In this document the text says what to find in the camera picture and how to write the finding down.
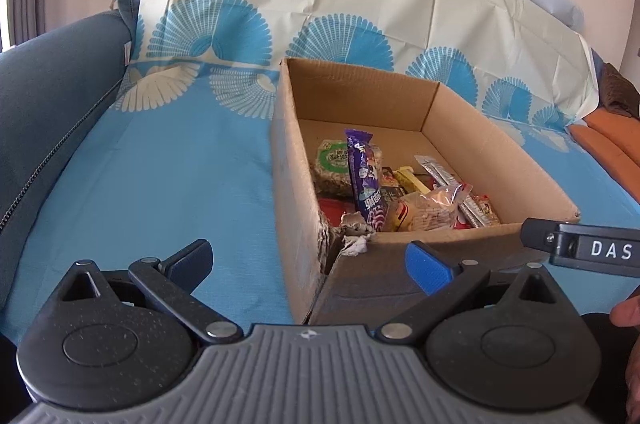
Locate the clear cracker bag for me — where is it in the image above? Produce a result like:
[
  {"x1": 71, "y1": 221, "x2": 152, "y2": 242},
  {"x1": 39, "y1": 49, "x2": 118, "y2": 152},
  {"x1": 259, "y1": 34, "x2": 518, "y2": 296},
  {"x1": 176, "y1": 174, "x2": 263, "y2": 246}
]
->
[{"x1": 393, "y1": 183, "x2": 472, "y2": 232}]

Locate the silver foil snack packet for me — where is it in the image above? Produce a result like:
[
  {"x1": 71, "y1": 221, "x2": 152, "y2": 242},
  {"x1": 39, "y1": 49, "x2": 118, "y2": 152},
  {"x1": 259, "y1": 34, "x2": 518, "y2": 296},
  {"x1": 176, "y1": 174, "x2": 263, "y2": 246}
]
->
[{"x1": 414, "y1": 155, "x2": 489, "y2": 228}]

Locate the purple candy bar wrapper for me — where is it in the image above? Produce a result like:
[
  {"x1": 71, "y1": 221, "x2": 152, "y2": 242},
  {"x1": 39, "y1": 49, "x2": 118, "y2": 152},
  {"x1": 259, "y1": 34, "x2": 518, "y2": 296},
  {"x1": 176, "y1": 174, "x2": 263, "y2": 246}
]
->
[{"x1": 345, "y1": 129, "x2": 385, "y2": 231}]

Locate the green label nut snack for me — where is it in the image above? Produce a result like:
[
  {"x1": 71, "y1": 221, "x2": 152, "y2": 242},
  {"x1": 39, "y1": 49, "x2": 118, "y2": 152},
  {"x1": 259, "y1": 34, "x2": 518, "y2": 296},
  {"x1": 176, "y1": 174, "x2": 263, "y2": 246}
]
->
[{"x1": 311, "y1": 138, "x2": 383, "y2": 197}]

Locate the red spicy strip packet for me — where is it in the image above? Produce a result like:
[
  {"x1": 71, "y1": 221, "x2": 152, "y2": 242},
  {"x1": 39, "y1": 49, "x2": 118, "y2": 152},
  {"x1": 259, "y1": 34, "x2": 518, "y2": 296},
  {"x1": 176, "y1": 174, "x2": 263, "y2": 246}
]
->
[{"x1": 318, "y1": 197, "x2": 356, "y2": 228}]

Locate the person's right hand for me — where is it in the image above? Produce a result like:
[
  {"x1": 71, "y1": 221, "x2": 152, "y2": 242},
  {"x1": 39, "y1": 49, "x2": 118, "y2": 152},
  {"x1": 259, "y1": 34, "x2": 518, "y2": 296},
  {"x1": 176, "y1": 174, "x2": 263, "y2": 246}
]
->
[{"x1": 610, "y1": 288, "x2": 639, "y2": 423}]

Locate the orange cushion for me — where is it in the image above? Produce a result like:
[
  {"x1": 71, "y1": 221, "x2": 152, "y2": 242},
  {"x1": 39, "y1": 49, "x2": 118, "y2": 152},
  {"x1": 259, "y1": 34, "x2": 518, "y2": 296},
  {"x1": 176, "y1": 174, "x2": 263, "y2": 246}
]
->
[{"x1": 568, "y1": 107, "x2": 640, "y2": 202}]

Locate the yellow snack packet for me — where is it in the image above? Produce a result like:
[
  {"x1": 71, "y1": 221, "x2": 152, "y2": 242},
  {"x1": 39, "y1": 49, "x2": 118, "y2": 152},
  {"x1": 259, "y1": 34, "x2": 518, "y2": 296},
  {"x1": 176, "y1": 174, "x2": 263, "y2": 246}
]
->
[{"x1": 393, "y1": 166, "x2": 431, "y2": 194}]

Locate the blue white patterned cover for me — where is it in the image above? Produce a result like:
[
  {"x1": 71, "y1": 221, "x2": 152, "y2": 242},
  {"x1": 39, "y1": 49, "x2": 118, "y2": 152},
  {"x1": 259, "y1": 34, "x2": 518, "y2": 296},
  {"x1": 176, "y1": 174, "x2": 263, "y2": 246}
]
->
[{"x1": 1, "y1": 0, "x2": 639, "y2": 342}]

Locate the brown cardboard box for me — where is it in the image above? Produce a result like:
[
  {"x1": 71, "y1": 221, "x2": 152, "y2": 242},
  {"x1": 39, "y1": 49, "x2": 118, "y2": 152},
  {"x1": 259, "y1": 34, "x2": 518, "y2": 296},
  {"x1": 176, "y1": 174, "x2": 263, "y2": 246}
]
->
[{"x1": 271, "y1": 58, "x2": 580, "y2": 326}]

